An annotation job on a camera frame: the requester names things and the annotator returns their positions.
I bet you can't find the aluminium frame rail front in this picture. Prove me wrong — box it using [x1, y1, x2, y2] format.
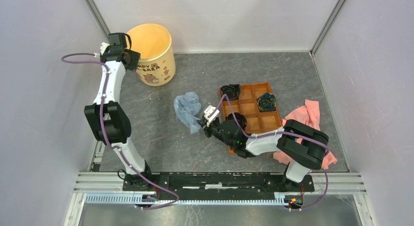
[73, 172, 367, 195]

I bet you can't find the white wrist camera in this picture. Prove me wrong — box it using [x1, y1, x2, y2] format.
[204, 105, 220, 127]
[100, 42, 110, 56]

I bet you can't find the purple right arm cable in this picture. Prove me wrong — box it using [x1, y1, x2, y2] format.
[209, 94, 331, 212]

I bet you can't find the white slotted cable duct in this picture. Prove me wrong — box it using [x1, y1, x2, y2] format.
[85, 193, 288, 206]

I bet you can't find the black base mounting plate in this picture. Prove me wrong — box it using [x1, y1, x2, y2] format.
[123, 172, 315, 201]

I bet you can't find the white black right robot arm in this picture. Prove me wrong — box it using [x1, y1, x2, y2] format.
[198, 119, 330, 191]

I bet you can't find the yellow capybara trash bin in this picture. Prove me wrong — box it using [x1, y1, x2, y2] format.
[127, 23, 176, 86]

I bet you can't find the pink cloth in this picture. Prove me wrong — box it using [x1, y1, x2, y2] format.
[273, 100, 338, 170]

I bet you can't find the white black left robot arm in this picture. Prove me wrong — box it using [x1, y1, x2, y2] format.
[84, 33, 153, 191]

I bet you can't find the orange compartment tray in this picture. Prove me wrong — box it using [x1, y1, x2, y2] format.
[220, 82, 282, 134]

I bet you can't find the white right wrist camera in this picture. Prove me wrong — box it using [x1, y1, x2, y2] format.
[204, 105, 220, 127]

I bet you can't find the light blue plastic trash bag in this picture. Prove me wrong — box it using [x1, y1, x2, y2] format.
[173, 91, 201, 134]

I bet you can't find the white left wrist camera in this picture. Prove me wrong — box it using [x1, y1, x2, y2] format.
[100, 42, 110, 56]

